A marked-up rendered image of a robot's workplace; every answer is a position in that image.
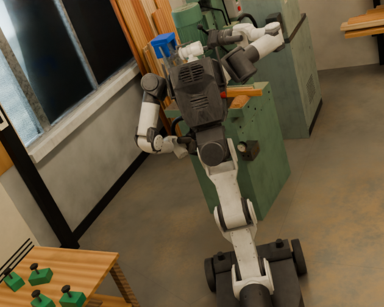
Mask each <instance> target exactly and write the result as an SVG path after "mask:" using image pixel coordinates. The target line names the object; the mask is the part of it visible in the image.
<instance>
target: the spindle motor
mask: <svg viewBox="0 0 384 307"><path fill-rule="evenodd" d="M171 14H172V18H173V21H174V24H175V27H176V30H177V33H178V36H179V39H180V42H181V44H183V43H186V42H189V41H193V42H192V43H194V42H197V41H200V42H201V44H202V47H203V46H207V40H208V35H207V34H204V33H203V32H202V30H198V29H197V25H198V24H202V25H203V28H204V29H205V30H207V29H206V26H205V23H204V19H203V16H202V12H201V8H200V6H199V4H198V3H197V2H192V3H189V4H185V5H181V6H180V7H177V8H175V9H174V10H172V12H171ZM190 44H191V43H188V44H185V45H183V46H182V48H184V47H186V46H188V45H190ZM212 52H213V50H212V49H210V50H204V53H203V54H201V55H198V56H196V57H197V58H198V59H201V58H202V55H205V56H208V55H210V54H211V53H212Z"/></svg>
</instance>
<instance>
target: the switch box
mask: <svg viewBox="0 0 384 307"><path fill-rule="evenodd" d="M237 2H238V4H236V3H237ZM237 2H236V0H224V3H225V6H226V9H227V13H228V15H229V18H236V17H237V16H238V15H240V14H241V13H242V12H243V10H242V7H241V3H240V0H238V1H237ZM238 6H240V7H241V10H240V13H238V12H239V10H238Z"/></svg>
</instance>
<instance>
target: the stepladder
mask: <svg viewBox="0 0 384 307"><path fill-rule="evenodd" d="M175 37H176V35H175V33H174V32H170V33H167V34H161V35H158V36H156V37H155V38H154V39H153V40H152V41H151V45H152V46H153V48H154V51H155V54H156V56H157V58H162V59H163V61H164V63H165V66H166V68H167V70H168V68H172V67H175V66H174V63H173V61H175V63H176V65H177V66H178V65H182V64H184V63H183V61H182V59H181V58H179V56H178V55H177V51H176V47H175V46H177V42H176V39H175ZM169 51H170V52H171V53H170V52H169ZM168 72H169V71H168Z"/></svg>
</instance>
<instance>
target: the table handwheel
mask: <svg viewBox="0 0 384 307"><path fill-rule="evenodd" d="M182 120H183V118H182V116H179V117H177V118H176V119H175V120H173V122H172V124H171V135H172V136H176V132H175V127H176V124H177V123H178V122H179V121H182ZM197 132H198V130H197V129H194V130H192V129H191V128H190V131H189V132H188V133H187V134H186V135H185V136H180V137H178V138H181V137H191V138H192V139H194V140H196V133H197ZM189 154H190V155H195V156H198V154H197V151H194V152H193V153H189Z"/></svg>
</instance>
